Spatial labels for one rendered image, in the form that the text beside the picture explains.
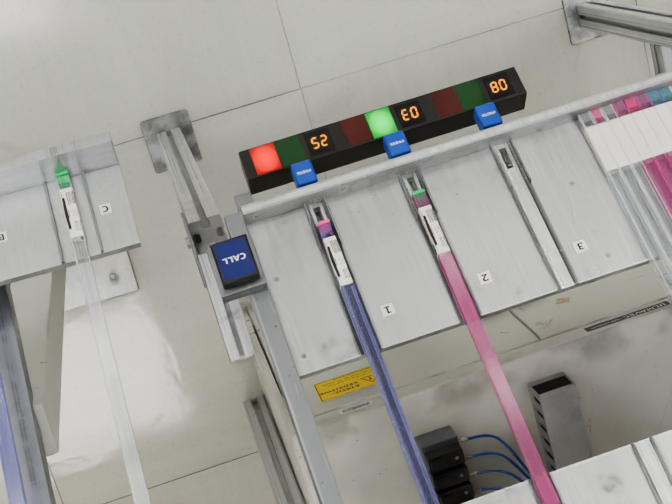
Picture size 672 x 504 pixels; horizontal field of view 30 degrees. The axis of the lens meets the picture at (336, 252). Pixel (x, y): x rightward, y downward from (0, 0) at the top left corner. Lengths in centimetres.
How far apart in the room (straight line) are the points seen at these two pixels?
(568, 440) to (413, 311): 39
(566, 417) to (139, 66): 91
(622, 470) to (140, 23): 113
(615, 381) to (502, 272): 38
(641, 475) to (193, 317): 107
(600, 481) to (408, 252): 31
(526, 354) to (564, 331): 7
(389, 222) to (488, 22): 85
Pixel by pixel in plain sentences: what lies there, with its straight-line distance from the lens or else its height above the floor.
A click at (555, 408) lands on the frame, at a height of 66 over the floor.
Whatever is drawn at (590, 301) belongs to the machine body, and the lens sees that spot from 174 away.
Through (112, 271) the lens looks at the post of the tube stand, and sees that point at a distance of 212.
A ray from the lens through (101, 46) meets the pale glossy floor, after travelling 206.
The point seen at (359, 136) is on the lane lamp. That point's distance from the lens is 144.
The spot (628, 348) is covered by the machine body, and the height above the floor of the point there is 62.
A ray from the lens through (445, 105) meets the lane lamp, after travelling 147.
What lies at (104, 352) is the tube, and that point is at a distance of 125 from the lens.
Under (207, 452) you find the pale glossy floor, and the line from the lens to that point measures 226.
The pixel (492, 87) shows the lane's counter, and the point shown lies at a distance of 148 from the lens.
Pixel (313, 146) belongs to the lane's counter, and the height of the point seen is 66.
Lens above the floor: 205
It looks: 71 degrees down
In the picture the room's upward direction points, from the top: 143 degrees clockwise
